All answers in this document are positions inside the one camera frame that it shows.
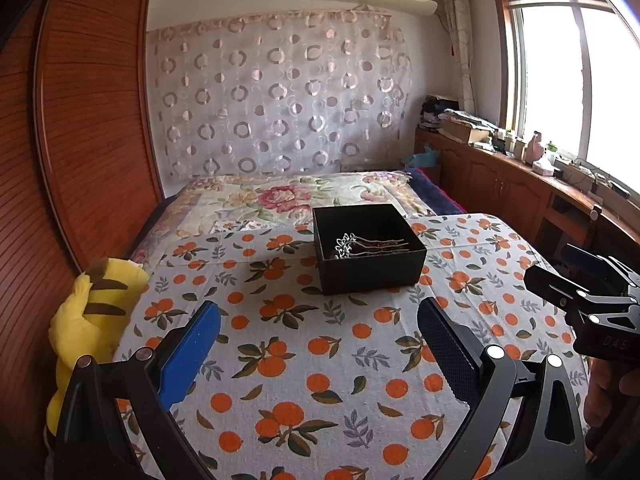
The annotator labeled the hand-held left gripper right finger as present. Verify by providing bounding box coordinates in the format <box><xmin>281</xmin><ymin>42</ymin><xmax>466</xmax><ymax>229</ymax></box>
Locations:
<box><xmin>416</xmin><ymin>296</ymin><xmax>587</xmax><ymax>480</ymax></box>

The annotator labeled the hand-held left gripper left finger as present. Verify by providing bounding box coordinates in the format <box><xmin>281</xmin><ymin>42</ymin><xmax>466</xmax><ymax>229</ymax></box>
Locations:
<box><xmin>54</xmin><ymin>301</ymin><xmax>222</xmax><ymax>480</ymax></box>

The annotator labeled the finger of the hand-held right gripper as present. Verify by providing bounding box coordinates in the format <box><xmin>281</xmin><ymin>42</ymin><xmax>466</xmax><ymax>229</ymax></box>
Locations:
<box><xmin>524</xmin><ymin>263</ymin><xmax>626</xmax><ymax>312</ymax></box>
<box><xmin>560</xmin><ymin>243</ymin><xmax>632</xmax><ymax>287</ymax></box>

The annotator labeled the black cardboard box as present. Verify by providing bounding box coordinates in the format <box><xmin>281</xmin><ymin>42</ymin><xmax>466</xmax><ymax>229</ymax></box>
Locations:
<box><xmin>312</xmin><ymin>203</ymin><xmax>427</xmax><ymax>296</ymax></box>

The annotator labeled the silver hair ornament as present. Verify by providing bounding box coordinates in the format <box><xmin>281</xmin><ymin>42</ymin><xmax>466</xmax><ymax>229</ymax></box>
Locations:
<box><xmin>332</xmin><ymin>232</ymin><xmax>412</xmax><ymax>261</ymax></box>

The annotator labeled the person's right hand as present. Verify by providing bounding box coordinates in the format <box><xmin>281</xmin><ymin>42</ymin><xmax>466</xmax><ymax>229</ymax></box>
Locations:
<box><xmin>585</xmin><ymin>357</ymin><xmax>640</xmax><ymax>461</ymax></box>

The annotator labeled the wooden chair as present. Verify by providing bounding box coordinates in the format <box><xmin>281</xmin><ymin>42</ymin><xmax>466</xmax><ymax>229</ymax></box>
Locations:
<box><xmin>542</xmin><ymin>190</ymin><xmax>604</xmax><ymax>249</ymax></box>

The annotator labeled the white power strip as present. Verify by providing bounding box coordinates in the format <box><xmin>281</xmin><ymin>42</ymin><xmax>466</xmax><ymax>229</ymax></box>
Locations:
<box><xmin>555</xmin><ymin>159</ymin><xmax>632</xmax><ymax>197</ymax></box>

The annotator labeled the yellow plush toy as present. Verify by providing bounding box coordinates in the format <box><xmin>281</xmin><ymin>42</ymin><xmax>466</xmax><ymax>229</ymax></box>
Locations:
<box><xmin>45</xmin><ymin>257</ymin><xmax>150</xmax><ymax>448</ymax></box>

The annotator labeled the wooden cabinet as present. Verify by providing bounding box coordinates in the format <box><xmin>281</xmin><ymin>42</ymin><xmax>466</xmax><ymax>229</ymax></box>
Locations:
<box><xmin>414</xmin><ymin>127</ymin><xmax>640</xmax><ymax>281</ymax></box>

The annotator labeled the pink figurine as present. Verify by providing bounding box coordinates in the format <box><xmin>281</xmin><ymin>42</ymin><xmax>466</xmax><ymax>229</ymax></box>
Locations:
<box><xmin>523</xmin><ymin>130</ymin><xmax>546</xmax><ymax>163</ymax></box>

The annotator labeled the dark blue blanket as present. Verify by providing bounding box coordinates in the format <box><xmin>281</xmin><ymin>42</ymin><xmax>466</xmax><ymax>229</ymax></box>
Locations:
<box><xmin>407</xmin><ymin>167</ymin><xmax>468</xmax><ymax>217</ymax></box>

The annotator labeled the flat cardboard box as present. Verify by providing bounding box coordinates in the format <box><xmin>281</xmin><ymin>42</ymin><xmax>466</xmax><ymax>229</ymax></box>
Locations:
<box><xmin>440</xmin><ymin>117</ymin><xmax>494</xmax><ymax>144</ymax></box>

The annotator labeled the teal plastic bag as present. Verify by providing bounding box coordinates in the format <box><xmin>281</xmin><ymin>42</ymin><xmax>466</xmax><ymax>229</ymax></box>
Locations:
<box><xmin>402</xmin><ymin>144</ymin><xmax>441</xmax><ymax>168</ymax></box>

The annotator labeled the floral quilt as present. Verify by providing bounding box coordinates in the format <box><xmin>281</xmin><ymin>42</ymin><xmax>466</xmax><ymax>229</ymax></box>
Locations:
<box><xmin>132</xmin><ymin>171</ymin><xmax>436</xmax><ymax>266</ymax></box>

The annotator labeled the pile of clothes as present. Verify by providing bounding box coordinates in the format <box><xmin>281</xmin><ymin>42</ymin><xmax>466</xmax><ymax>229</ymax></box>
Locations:
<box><xmin>420</xmin><ymin>94</ymin><xmax>452</xmax><ymax>133</ymax></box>

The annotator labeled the white window curtain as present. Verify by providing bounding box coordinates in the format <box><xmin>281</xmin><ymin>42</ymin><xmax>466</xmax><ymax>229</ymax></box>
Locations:
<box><xmin>440</xmin><ymin>0</ymin><xmax>477</xmax><ymax>113</ymax></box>

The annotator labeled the circle pattern sheer curtain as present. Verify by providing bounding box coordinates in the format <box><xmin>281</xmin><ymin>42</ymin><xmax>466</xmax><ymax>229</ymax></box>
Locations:
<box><xmin>146</xmin><ymin>7</ymin><xmax>416</xmax><ymax>181</ymax></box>

